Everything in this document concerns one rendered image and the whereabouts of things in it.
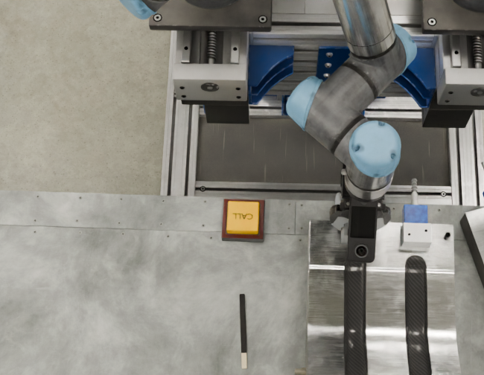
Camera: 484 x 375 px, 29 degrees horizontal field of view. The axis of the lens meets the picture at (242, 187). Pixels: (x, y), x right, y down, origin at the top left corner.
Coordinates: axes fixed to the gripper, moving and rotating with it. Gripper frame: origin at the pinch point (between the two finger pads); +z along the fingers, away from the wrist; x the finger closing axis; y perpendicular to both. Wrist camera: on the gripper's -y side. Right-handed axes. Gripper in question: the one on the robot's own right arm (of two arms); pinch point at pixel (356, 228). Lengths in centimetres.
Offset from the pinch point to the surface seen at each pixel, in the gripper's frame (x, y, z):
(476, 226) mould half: -22.6, 2.9, 5.0
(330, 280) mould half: 4.4, -9.3, 1.8
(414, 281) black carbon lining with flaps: -10.6, -8.8, 2.3
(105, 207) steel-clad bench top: 48.0, 6.2, 10.4
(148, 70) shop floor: 55, 77, 90
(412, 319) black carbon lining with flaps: -10.1, -15.6, 2.6
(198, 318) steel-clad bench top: 28.5, -15.2, 10.4
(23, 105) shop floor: 92, 65, 90
